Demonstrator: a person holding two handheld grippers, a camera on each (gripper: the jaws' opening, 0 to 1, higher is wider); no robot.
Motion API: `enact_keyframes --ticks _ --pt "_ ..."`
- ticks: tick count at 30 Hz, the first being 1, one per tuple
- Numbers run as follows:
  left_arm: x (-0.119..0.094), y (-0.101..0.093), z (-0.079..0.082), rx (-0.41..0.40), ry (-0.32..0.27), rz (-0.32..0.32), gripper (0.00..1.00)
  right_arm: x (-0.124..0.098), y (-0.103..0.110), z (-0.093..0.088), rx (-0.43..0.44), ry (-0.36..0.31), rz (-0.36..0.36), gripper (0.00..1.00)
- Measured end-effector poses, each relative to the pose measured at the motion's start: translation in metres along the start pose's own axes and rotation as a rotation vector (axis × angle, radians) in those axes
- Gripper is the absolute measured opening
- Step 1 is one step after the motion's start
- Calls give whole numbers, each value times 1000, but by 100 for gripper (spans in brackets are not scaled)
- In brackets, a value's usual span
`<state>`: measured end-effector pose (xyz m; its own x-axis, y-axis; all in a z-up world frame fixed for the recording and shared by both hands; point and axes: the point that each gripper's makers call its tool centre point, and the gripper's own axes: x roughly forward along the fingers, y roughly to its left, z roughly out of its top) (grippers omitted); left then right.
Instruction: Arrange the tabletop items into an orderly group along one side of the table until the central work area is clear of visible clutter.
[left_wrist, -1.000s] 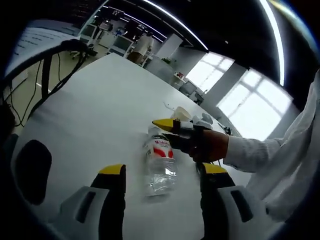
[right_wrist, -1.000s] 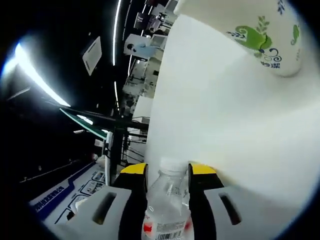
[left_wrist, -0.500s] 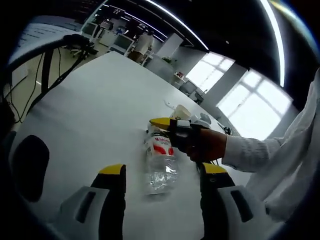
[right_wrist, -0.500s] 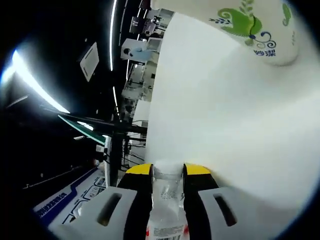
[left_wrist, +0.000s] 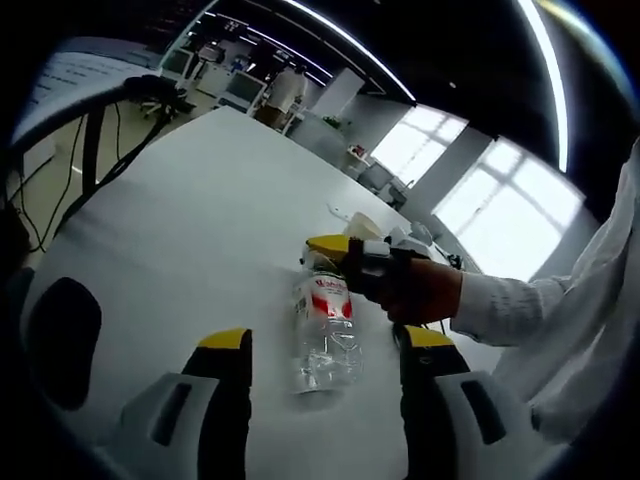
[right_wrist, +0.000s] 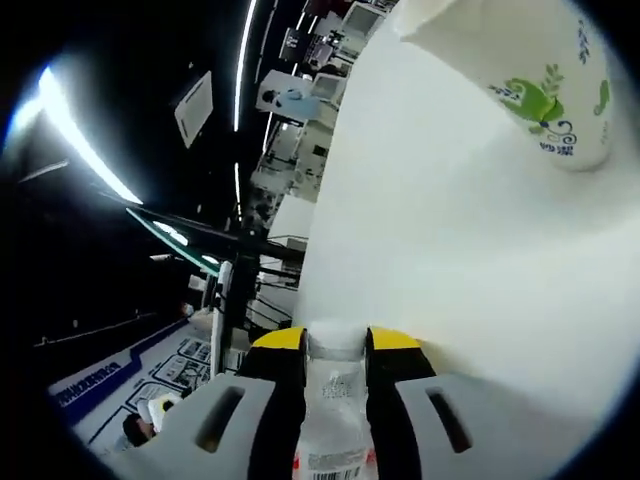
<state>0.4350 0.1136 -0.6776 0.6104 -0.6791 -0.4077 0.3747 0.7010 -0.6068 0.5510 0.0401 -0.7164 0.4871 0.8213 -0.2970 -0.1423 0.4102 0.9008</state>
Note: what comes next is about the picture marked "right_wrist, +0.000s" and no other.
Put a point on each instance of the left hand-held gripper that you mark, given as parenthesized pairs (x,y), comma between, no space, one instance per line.
(157,407)

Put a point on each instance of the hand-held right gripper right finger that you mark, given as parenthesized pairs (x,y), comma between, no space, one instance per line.
(475,435)

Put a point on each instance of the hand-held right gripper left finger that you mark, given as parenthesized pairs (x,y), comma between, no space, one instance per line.
(200,435)

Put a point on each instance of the clear plastic bottle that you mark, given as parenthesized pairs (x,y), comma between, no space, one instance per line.
(335,400)

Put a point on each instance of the white paper cup green print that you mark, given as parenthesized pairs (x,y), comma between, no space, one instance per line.
(525,75)

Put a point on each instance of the person's head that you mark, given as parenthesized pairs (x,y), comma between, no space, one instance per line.
(134,427)

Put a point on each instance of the open laptop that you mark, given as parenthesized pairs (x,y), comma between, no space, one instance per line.
(216,345)

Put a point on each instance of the black stand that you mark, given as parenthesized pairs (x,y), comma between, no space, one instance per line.
(242,290)

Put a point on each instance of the ceiling air vent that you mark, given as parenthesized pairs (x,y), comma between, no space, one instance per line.
(195,107)

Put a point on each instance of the ceiling light strip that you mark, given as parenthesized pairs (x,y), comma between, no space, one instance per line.
(245,65)

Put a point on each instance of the white mesh office chair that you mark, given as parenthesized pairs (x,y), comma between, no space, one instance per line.
(327,86)

